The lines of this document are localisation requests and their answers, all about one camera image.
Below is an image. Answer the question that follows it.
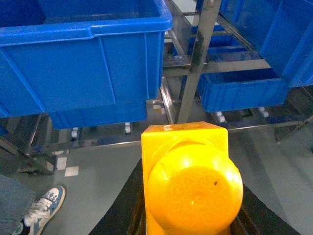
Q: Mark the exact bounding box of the blue lower shelf bin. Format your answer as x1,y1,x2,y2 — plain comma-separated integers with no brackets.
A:
197,69,291,113

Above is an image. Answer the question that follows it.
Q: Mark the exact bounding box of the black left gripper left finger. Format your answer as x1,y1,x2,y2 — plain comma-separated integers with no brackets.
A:
90,160,146,235

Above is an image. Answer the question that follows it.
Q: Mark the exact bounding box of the blue jeans leg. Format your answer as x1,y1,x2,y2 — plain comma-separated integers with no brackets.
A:
0,175,36,235

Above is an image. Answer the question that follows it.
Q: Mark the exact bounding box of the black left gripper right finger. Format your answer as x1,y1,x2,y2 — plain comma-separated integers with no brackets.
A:
231,185,300,235

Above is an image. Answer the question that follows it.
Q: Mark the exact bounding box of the steel rack upright post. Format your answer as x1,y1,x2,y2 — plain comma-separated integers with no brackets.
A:
176,0,222,124

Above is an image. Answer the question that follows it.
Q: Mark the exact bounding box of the yellow two-stud toy block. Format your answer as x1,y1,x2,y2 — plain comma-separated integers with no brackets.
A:
141,121,243,235

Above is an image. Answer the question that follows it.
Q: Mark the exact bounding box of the large blue bin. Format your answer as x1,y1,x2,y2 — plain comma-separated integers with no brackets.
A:
0,0,172,129
220,0,313,87

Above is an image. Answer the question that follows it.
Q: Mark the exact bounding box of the large blue upper bin left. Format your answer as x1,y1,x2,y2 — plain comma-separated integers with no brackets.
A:
0,0,172,129

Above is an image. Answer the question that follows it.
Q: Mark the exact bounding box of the large blue upper bin right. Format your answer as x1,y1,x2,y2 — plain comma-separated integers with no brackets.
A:
220,0,313,87

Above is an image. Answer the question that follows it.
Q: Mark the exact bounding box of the blue white sneaker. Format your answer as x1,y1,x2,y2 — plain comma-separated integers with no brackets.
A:
11,186,66,235

